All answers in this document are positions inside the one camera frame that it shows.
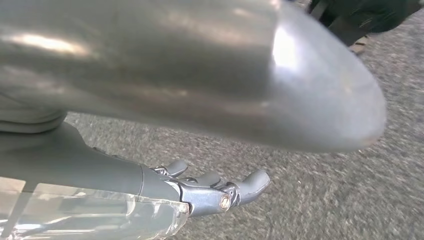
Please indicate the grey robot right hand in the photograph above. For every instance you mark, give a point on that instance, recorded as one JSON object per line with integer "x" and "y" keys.
{"x": 198, "y": 66}

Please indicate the clear plastic film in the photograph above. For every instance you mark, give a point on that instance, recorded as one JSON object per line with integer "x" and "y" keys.
{"x": 99, "y": 218}

